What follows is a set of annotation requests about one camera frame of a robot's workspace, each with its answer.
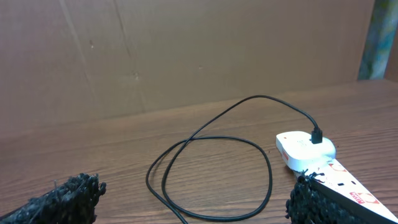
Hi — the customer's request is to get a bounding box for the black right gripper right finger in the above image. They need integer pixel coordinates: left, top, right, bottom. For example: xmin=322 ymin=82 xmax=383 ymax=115
xmin=285 ymin=170 xmax=395 ymax=224

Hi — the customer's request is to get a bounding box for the black charger cable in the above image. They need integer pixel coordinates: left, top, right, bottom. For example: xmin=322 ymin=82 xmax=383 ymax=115
xmin=145 ymin=95 xmax=323 ymax=224

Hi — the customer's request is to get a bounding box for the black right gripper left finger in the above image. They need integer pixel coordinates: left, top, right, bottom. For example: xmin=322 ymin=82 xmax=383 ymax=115
xmin=1 ymin=173 xmax=106 ymax=224

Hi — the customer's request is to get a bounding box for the white power strip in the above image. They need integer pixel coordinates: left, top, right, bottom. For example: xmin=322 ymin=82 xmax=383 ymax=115
xmin=294 ymin=159 xmax=397 ymax=223

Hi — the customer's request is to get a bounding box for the white charger adapter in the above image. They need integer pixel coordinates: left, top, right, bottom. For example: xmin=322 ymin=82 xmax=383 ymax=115
xmin=275 ymin=131 xmax=336 ymax=172

